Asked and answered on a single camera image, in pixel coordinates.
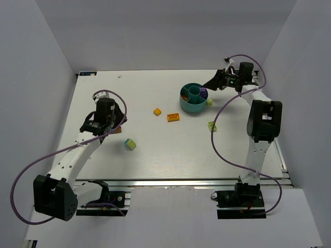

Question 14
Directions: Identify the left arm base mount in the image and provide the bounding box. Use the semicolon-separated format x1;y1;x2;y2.
73;180;131;217

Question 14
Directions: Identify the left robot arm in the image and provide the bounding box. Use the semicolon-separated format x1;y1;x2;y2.
33;97;127;221

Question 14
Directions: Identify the purple orange lego stack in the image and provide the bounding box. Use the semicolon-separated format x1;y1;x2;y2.
200;87;207;99

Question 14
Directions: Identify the small yellow lego brick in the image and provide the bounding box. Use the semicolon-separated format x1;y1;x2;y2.
153;108;162;116

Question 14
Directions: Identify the left dark blue table label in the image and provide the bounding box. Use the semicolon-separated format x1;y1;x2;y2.
79;71;97;76

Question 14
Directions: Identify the lime green lego brick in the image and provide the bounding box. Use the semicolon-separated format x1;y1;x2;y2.
125;138;137;150

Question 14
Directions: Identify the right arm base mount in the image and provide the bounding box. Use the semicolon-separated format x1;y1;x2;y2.
210;182;266;220

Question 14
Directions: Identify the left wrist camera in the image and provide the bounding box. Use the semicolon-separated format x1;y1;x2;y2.
92;91;109;104

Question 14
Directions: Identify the small lime lego by container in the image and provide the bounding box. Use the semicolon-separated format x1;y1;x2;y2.
206;99;213;107

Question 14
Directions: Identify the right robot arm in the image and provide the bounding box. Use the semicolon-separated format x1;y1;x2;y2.
203;62;282;199

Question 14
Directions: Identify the brown lego plate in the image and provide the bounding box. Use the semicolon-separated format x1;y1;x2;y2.
113;127;122;134

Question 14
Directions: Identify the teal round divided container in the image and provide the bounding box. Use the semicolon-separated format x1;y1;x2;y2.
179;83;208;113

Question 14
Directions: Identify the long orange yellow lego brick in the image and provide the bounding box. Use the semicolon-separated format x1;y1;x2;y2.
167;113;180;122

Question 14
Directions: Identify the lime lego brick on table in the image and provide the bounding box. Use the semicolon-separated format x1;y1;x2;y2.
207;121;217;132

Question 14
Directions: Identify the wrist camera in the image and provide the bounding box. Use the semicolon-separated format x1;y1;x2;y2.
223;57;235;75
92;91;109;104

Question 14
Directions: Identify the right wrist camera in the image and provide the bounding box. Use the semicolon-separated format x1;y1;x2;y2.
223;57;235;75

